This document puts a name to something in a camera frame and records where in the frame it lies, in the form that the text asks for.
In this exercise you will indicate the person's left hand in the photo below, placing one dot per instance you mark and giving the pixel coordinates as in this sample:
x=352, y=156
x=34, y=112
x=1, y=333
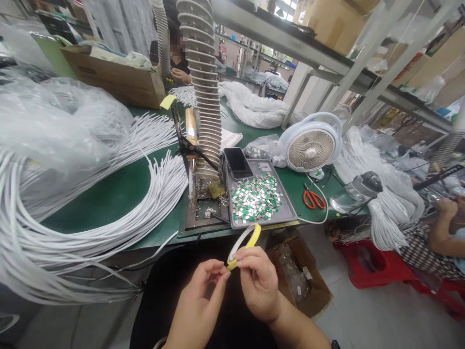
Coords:
x=198, y=305

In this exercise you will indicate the person's right hand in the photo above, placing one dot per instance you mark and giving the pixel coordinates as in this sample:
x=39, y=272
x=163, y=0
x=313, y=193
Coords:
x=259, y=287

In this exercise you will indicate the yellow tape roll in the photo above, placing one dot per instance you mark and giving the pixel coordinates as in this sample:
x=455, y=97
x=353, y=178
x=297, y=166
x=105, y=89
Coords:
x=244, y=246

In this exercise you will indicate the person's body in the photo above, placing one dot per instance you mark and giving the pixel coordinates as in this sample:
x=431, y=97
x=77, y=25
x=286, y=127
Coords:
x=174, y=291

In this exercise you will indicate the cardboard box of parts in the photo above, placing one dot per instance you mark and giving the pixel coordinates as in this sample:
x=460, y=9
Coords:
x=299, y=276

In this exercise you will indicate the grey metal tray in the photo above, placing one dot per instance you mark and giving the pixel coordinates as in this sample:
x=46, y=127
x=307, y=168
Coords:
x=262, y=196

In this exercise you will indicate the pile of small metal connectors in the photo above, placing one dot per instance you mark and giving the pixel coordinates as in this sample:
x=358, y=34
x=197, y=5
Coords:
x=256, y=194

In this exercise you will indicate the soldering stand base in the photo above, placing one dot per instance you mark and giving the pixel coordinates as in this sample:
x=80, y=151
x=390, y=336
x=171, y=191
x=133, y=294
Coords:
x=207, y=203

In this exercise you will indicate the red plastic stool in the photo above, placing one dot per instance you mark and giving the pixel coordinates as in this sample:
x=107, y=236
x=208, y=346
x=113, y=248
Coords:
x=370, y=263

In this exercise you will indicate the black smartphone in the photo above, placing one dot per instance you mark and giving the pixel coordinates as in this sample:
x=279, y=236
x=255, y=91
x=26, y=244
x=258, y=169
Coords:
x=237, y=163

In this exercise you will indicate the grey desk lamp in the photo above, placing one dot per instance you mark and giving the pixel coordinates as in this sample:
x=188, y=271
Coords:
x=358, y=192

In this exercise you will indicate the bag of metal connectors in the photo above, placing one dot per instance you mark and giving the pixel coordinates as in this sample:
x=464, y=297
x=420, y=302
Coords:
x=261, y=147

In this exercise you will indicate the white desk fan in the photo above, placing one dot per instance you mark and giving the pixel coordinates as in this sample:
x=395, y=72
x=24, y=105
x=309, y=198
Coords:
x=310, y=145

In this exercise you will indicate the yellow sticky note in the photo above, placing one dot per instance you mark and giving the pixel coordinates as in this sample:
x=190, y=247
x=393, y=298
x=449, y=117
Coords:
x=167, y=101

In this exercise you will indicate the clear plastic bag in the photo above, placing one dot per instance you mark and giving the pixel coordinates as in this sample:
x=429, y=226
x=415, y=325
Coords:
x=51, y=123

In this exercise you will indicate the brown cardboard box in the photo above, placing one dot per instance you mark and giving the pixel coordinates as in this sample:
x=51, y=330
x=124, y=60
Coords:
x=116, y=74

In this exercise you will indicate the metal shelf rack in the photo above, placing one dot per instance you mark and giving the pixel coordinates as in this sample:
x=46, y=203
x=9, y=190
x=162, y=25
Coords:
x=348, y=47

